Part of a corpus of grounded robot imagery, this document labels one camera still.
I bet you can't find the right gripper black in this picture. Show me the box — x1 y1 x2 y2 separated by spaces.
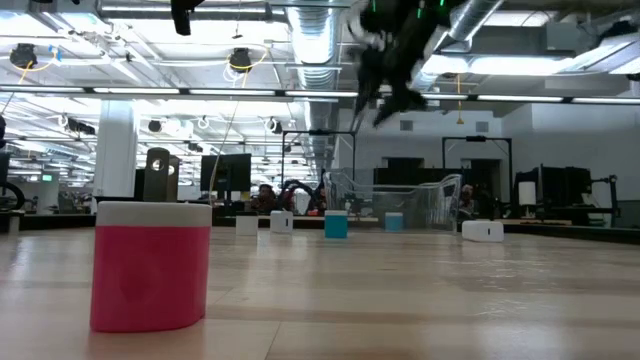
353 0 429 128

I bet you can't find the dark blue box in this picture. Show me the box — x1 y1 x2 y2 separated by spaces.
384 211 405 233

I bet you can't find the cyan box with white top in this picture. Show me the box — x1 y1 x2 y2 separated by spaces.
323 209 349 240

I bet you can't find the white rounded box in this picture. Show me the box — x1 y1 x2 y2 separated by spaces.
461 219 506 244

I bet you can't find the plain white box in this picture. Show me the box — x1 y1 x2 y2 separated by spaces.
235 214 260 237

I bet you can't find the pink box with white top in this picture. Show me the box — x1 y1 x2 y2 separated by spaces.
89 201 213 334

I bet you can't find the clear plastic bin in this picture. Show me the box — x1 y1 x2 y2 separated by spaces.
322 171 464 234

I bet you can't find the person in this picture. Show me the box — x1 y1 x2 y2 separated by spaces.
458 183 477 219
251 183 279 215

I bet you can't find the white cube with slot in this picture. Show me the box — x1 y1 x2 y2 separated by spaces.
269 210 295 235

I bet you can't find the white cylinder lamp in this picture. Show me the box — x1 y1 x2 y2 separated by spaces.
517 180 538 207

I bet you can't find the black computer monitor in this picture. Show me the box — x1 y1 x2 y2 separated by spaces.
200 153 253 194

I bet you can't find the black equipment rack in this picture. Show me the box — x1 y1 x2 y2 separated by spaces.
513 165 621 227

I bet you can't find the grey metal block with hole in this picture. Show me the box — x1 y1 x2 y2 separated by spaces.
142 146 181 203

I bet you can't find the white building pillar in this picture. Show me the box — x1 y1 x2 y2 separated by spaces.
91 99 140 200

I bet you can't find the black wheel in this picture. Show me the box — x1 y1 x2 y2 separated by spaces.
0 180 26 213

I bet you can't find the yellow hanging cord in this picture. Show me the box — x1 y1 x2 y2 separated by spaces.
455 74 465 126

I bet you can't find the silver spiral ceiling duct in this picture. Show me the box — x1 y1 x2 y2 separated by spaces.
285 0 342 166

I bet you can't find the black rig frame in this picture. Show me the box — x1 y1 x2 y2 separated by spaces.
441 135 514 221

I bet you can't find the silver slanted ceiling duct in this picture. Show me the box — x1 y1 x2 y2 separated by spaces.
414 0 506 94

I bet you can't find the black ceiling device yellow cable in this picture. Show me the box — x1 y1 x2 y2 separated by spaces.
227 43 271 75
8 42 61 71

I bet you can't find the black aluminium table frame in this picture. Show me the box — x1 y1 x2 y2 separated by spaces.
0 213 640 246

